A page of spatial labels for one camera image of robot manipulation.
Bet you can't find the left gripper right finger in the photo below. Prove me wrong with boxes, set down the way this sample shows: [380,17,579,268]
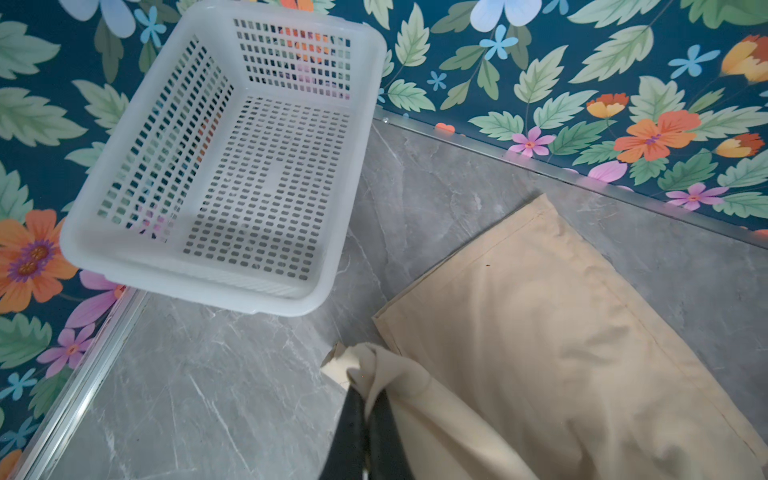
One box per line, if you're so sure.
[367,391,415,480]

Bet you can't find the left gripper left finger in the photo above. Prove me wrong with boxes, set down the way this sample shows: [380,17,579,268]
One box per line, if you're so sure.
[319,388,367,480]

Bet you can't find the beige shorts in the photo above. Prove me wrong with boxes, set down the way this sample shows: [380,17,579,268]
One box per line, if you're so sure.
[322,196,767,479]

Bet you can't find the white plastic laundry basket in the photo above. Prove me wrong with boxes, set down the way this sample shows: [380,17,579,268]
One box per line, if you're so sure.
[60,1,387,317]

